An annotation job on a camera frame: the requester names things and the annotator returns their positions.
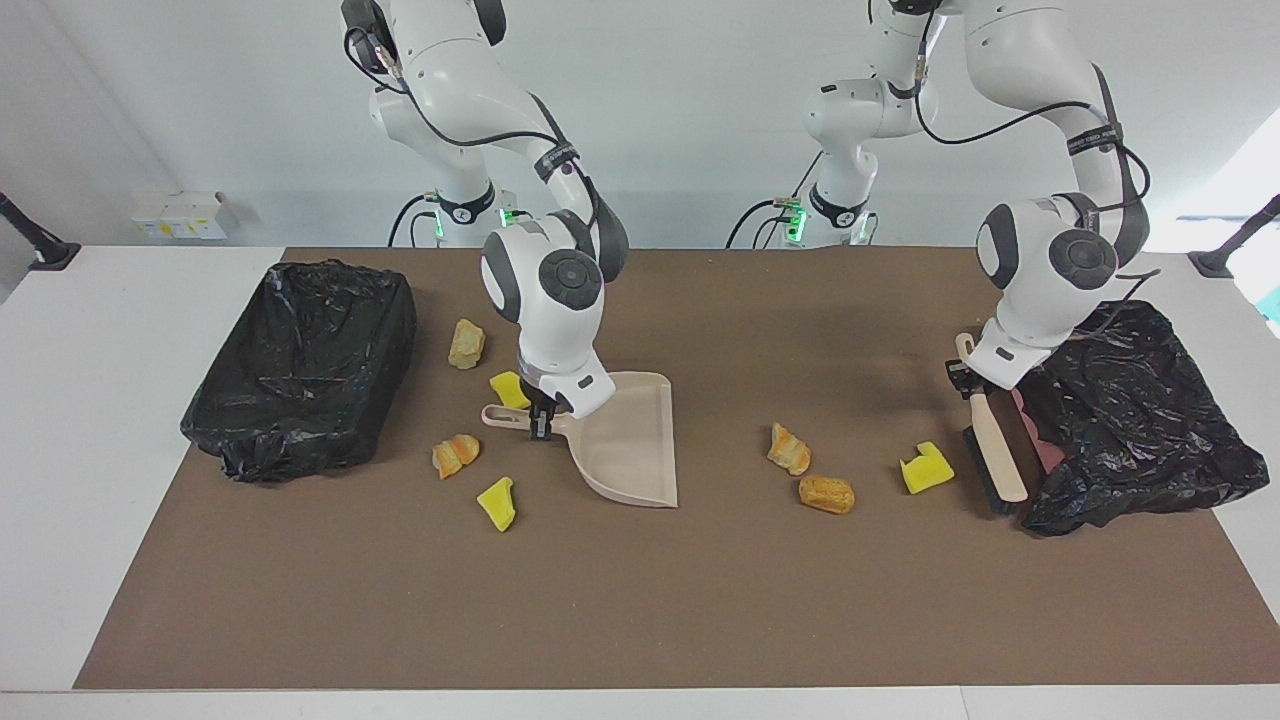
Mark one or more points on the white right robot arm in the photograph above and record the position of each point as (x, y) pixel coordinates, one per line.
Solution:
(545, 330)

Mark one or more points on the ridged yellow sponge piece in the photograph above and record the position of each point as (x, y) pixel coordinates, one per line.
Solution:
(505, 388)

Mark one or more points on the wedge yellow sponge piece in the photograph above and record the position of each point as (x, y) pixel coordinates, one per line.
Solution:
(497, 505)

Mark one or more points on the small white wall box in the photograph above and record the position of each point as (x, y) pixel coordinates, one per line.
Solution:
(150, 222)

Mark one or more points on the pale toy dumpling piece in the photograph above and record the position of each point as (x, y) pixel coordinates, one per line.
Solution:
(466, 345)

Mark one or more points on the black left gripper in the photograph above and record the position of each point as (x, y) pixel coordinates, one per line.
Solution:
(956, 375)

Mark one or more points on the teal plastic object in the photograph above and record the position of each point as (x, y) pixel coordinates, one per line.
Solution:
(1271, 303)

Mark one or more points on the brown table mat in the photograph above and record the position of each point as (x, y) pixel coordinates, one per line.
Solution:
(600, 620)

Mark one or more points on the tan toy pastry piece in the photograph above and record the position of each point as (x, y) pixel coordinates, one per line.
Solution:
(790, 452)

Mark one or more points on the beige plastic dustpan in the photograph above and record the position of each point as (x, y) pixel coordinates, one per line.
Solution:
(630, 450)

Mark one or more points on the black trash bag lined bin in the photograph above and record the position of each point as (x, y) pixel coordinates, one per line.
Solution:
(300, 380)

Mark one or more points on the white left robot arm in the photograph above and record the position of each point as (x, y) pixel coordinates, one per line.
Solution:
(1020, 310)

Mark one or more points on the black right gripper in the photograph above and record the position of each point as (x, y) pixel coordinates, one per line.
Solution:
(540, 402)

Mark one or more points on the large white wall box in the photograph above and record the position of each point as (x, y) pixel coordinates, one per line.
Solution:
(198, 215)

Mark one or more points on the black trash bag over pink bin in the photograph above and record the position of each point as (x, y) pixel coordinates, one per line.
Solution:
(1150, 430)

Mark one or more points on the pink plastic bin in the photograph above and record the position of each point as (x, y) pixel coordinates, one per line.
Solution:
(1050, 455)

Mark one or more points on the striped orange toy croissant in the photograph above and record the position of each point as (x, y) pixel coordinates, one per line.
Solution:
(455, 456)

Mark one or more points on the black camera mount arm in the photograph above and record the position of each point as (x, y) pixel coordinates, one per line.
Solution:
(40, 245)
(1215, 262)

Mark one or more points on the brown toy bread roll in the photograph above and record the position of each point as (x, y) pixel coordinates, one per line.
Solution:
(826, 494)

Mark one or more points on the beige hand brush black bristles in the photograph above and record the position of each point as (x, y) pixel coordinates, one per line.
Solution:
(995, 450)

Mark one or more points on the notched yellow sponge piece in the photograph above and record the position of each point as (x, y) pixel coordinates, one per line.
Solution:
(930, 472)

